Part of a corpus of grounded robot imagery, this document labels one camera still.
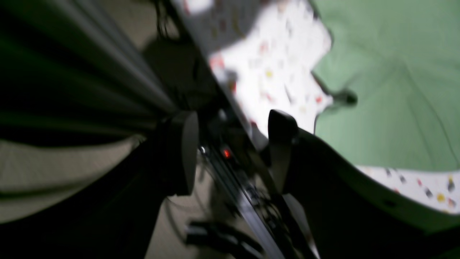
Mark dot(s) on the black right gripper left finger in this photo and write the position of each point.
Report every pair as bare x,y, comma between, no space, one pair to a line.
180,141

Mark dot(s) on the light green T-shirt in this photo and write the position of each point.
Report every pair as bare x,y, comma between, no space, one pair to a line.
400,58

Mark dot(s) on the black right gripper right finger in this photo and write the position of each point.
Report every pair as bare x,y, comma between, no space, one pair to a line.
283,130

